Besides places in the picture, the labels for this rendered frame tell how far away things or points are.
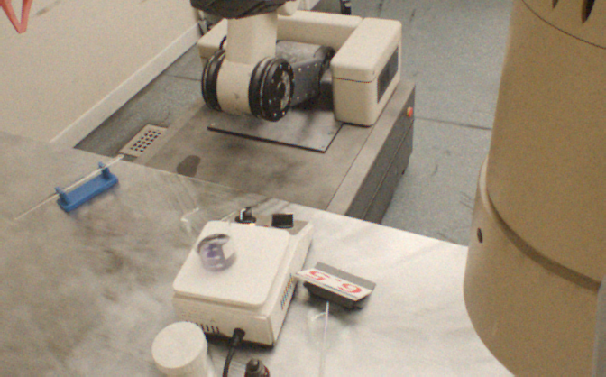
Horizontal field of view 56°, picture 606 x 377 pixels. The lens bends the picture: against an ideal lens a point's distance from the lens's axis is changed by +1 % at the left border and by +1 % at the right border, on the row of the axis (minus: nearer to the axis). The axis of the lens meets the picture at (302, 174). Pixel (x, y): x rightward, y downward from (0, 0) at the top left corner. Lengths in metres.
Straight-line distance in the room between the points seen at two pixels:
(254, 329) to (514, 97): 0.56
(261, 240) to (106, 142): 1.86
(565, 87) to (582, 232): 0.05
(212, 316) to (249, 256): 0.08
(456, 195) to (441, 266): 1.22
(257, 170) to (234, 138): 0.18
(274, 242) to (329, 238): 0.14
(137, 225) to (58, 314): 0.18
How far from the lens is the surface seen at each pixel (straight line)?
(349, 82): 1.62
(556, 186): 0.19
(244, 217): 0.80
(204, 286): 0.70
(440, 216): 1.94
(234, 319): 0.70
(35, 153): 1.18
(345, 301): 0.74
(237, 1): 0.84
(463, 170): 2.12
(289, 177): 1.54
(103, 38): 2.64
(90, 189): 1.02
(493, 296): 0.24
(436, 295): 0.77
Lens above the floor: 1.36
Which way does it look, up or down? 40 degrees down
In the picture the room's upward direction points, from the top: 7 degrees counter-clockwise
